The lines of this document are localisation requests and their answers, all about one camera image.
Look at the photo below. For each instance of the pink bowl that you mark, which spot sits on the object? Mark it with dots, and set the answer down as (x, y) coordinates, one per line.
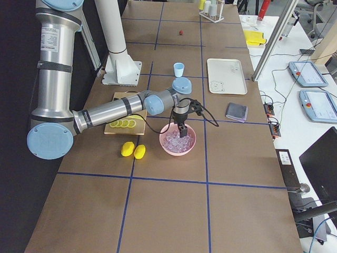
(170, 127)

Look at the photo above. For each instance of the yellow lemon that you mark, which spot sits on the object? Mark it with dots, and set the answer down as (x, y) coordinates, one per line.
(127, 149)
(139, 151)

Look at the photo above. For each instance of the orange black connector box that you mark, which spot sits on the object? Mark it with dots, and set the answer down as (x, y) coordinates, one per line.
(269, 109)

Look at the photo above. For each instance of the white wire cup rack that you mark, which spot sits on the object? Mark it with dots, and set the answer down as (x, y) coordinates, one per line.
(219, 17)

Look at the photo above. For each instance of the clear ice cubes pile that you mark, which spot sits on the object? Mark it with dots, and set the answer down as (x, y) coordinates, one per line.
(172, 142)

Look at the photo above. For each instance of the upper teach pendant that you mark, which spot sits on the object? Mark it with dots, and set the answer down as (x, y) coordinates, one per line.
(307, 74)

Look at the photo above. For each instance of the aluminium frame post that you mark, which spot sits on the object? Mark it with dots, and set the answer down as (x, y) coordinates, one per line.
(279, 27)

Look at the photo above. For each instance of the upper yellow lemon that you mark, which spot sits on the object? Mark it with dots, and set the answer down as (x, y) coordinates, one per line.
(127, 149)

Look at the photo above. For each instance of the lower teach pendant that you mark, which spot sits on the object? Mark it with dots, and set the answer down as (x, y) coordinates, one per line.
(318, 106)

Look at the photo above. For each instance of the yellow cloth on desk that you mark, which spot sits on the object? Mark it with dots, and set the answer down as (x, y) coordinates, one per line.
(254, 38)

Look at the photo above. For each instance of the white upturned cup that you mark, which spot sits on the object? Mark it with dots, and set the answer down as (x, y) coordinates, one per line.
(207, 5)

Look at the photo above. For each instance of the yellow plastic knife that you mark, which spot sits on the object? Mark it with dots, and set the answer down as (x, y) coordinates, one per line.
(136, 117)

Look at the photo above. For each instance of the black monitor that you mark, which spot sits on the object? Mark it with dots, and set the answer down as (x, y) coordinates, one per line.
(319, 163)

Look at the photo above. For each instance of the yellow upturned cup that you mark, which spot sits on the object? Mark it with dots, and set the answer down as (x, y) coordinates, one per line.
(201, 4)

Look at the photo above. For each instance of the teach pendant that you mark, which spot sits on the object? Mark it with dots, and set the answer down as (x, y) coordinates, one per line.
(318, 106)
(307, 74)

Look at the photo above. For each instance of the black box with label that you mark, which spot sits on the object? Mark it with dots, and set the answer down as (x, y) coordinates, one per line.
(287, 169)

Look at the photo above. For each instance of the cream bear tray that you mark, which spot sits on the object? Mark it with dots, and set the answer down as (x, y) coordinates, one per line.
(226, 77)

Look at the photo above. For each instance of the lower yellow lemon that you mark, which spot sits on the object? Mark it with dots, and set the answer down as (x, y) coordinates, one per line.
(139, 151)

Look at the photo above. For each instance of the wooden cutting board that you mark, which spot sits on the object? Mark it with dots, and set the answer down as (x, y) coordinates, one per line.
(139, 129)

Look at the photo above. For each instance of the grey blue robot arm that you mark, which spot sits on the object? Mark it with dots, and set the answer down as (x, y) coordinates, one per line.
(53, 125)

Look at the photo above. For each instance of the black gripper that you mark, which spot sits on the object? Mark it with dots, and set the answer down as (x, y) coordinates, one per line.
(180, 119)

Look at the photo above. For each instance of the grey folded cloth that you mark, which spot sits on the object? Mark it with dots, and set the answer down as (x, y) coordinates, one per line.
(236, 112)

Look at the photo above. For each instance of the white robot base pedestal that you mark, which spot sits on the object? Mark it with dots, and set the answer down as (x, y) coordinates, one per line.
(120, 68)

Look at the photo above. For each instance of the light blue plastic cup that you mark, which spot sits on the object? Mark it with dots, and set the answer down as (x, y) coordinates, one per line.
(178, 69)

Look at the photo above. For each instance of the lemon slice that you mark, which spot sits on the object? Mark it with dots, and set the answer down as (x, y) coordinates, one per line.
(125, 123)
(114, 124)
(131, 123)
(120, 123)

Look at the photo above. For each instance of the grey upturned cup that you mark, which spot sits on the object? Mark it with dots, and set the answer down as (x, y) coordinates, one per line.
(213, 10)

